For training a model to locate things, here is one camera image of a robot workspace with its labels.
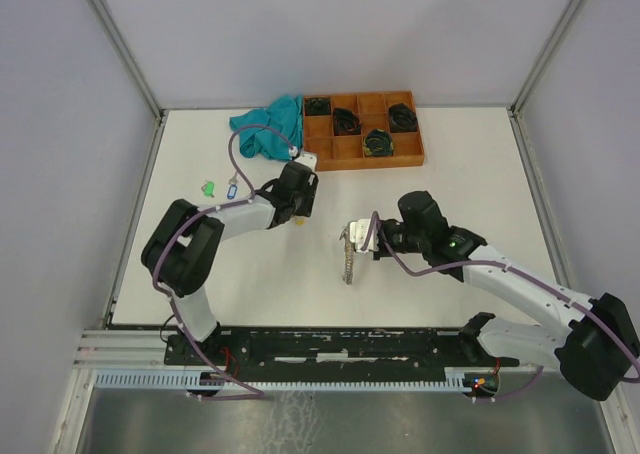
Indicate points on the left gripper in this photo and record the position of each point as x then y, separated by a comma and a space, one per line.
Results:
310, 191

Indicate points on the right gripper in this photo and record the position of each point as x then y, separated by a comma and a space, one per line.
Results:
377, 248

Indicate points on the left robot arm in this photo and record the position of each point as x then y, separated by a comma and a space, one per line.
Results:
181, 251

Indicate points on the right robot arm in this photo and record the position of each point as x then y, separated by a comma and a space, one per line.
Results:
591, 341

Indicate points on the blue tag key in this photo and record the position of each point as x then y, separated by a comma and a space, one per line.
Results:
233, 187

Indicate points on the teal cloth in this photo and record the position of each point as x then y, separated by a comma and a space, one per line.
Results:
271, 131

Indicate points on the rolled black orange sock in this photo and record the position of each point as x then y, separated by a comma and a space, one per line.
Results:
345, 122

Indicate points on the wooden compartment tray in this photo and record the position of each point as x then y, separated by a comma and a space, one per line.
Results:
337, 153

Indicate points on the rolled dark sock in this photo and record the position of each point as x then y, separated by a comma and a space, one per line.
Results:
317, 106

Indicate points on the green tag key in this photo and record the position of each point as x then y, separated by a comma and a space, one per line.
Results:
208, 189

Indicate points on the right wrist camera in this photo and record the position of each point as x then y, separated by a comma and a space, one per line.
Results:
361, 227

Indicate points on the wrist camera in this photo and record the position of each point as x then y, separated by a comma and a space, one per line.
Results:
361, 227
306, 158

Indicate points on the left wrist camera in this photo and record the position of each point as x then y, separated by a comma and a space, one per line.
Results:
306, 158

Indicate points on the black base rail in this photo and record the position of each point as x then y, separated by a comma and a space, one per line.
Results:
346, 354

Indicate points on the white cable duct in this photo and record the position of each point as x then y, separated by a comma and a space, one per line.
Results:
194, 380

